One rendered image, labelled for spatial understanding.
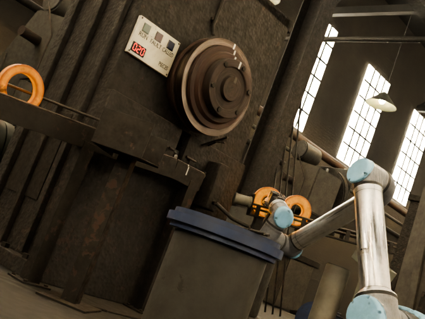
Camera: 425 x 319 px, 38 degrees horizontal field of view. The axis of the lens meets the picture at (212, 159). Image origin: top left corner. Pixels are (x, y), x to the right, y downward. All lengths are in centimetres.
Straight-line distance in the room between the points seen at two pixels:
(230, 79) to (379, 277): 117
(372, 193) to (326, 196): 860
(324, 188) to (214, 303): 953
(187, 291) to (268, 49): 217
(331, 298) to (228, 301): 149
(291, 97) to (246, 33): 414
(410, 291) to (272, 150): 281
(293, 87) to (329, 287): 473
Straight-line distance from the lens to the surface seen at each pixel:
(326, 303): 297
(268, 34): 347
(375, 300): 222
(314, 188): 1078
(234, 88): 293
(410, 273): 523
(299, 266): 1080
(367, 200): 245
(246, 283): 154
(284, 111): 736
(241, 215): 558
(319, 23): 779
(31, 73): 244
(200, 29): 311
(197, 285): 150
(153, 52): 289
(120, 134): 228
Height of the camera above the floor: 33
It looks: 9 degrees up
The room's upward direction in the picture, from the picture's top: 21 degrees clockwise
